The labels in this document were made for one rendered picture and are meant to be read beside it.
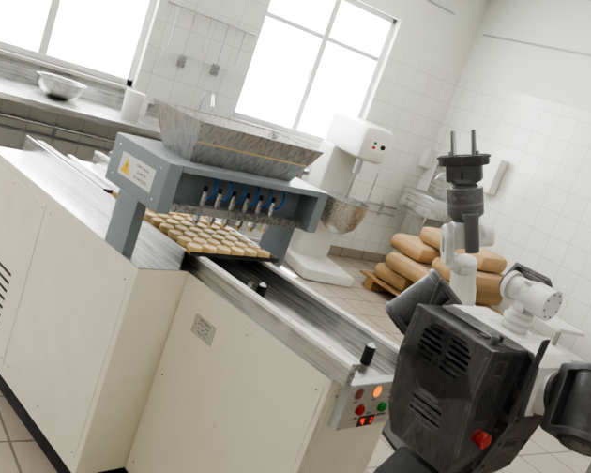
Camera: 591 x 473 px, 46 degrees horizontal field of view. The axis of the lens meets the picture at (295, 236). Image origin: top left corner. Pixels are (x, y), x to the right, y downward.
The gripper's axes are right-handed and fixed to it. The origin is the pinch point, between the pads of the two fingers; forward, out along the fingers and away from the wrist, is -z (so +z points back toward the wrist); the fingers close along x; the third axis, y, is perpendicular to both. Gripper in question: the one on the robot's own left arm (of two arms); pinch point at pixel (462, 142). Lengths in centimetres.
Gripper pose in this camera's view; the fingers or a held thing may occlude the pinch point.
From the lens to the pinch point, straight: 175.2
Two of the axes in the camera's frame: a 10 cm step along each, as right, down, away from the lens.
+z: 0.8, 9.8, 2.0
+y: -3.8, 2.1, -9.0
